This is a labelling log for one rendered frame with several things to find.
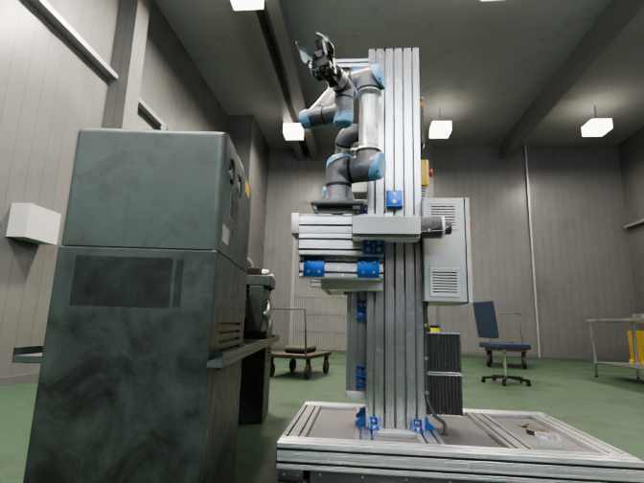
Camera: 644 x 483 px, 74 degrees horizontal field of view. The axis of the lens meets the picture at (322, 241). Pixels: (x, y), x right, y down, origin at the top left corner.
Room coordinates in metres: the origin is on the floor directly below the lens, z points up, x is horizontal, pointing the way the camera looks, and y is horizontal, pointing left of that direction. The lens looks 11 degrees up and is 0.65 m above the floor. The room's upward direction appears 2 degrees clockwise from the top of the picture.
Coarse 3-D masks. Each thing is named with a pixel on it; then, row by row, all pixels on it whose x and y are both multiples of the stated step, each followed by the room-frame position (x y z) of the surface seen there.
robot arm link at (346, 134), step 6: (354, 126) 2.26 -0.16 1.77; (342, 132) 2.28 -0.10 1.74; (348, 132) 2.27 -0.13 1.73; (354, 132) 2.26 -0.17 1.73; (336, 138) 2.32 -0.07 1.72; (342, 138) 2.29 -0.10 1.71; (348, 138) 2.28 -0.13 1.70; (354, 138) 2.28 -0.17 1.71; (336, 144) 2.32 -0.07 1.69; (342, 144) 2.30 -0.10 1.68; (348, 144) 2.31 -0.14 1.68; (336, 150) 2.35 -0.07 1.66; (342, 150) 2.34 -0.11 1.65; (324, 192) 2.52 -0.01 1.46
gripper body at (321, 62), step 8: (320, 56) 1.32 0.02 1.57; (328, 56) 1.33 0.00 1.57; (312, 64) 1.33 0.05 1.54; (320, 64) 1.33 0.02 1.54; (328, 64) 1.32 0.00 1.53; (312, 72) 1.34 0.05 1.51; (320, 72) 1.33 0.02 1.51; (328, 72) 1.34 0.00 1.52; (336, 72) 1.41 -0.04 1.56; (320, 80) 1.38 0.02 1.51; (328, 80) 1.41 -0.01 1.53; (336, 80) 1.40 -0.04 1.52
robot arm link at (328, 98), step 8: (328, 88) 1.76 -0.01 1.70; (328, 96) 1.63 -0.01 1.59; (320, 104) 1.57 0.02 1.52; (328, 104) 1.60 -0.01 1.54; (304, 112) 1.55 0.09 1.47; (312, 112) 1.53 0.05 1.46; (320, 112) 1.52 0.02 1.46; (304, 120) 1.55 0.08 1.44; (312, 120) 1.54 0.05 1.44; (320, 120) 1.53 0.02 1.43
